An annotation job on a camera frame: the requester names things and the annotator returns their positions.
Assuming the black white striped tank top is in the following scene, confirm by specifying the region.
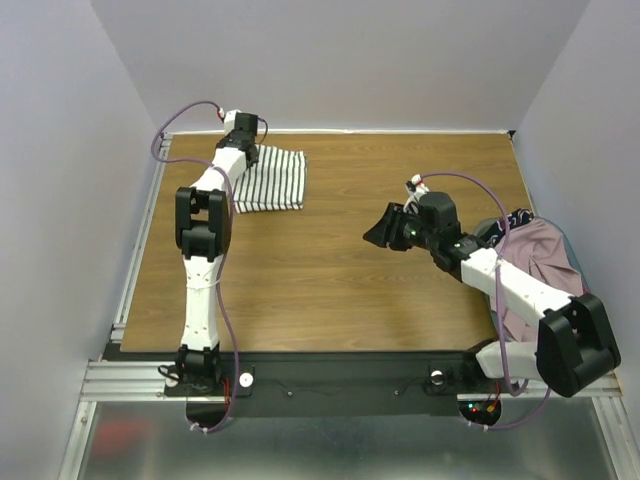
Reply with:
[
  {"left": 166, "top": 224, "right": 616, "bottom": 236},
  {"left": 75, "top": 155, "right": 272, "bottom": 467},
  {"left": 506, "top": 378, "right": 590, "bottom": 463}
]
[{"left": 234, "top": 146, "right": 308, "bottom": 214}]

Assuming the pink tank top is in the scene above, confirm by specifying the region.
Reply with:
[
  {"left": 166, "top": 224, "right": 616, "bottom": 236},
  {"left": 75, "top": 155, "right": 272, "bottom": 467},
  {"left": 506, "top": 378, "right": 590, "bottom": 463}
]
[{"left": 480, "top": 217, "right": 585, "bottom": 342}]

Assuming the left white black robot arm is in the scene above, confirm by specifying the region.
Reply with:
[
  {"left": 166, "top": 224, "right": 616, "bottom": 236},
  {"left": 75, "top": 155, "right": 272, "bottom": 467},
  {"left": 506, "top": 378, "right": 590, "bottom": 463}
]
[{"left": 175, "top": 110, "right": 259, "bottom": 394}]

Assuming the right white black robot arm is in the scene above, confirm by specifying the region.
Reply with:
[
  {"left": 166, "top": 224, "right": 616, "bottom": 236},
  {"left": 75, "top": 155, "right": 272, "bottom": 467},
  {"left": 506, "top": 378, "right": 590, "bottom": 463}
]
[{"left": 363, "top": 192, "right": 621, "bottom": 398}]

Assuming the navy patterned garment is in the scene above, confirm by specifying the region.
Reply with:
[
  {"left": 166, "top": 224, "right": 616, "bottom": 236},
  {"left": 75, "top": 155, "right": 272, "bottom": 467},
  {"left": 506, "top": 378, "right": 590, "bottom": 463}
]
[{"left": 476, "top": 208, "right": 535, "bottom": 247}]

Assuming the teal laundry basket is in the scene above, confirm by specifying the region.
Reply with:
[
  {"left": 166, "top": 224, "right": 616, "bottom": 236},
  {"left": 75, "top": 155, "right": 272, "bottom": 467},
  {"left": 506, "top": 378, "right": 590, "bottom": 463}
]
[{"left": 472, "top": 217, "right": 591, "bottom": 346}]

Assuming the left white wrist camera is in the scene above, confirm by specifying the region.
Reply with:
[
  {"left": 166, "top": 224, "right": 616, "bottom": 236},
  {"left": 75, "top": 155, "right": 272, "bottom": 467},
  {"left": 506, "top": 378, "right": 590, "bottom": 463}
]
[{"left": 217, "top": 107, "right": 242, "bottom": 136}]

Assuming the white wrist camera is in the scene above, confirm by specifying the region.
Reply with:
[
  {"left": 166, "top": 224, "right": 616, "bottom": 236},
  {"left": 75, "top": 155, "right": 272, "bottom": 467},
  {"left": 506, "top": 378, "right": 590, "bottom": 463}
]
[
  {"left": 403, "top": 174, "right": 429, "bottom": 213},
  {"left": 217, "top": 107, "right": 242, "bottom": 136}
]

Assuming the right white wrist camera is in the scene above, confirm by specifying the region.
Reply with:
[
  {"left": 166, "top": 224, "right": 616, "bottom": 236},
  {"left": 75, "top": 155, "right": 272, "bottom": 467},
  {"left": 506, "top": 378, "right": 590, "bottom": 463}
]
[{"left": 403, "top": 174, "right": 429, "bottom": 213}]

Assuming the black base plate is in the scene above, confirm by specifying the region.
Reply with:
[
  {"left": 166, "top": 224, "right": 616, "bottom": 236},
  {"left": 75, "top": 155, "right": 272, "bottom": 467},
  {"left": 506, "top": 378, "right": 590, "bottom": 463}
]
[{"left": 164, "top": 351, "right": 521, "bottom": 419}]

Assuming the aluminium frame rail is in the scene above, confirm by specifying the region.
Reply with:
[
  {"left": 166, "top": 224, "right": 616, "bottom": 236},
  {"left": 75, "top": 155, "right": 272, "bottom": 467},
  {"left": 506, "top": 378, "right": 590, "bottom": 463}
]
[{"left": 80, "top": 361, "right": 622, "bottom": 403}]

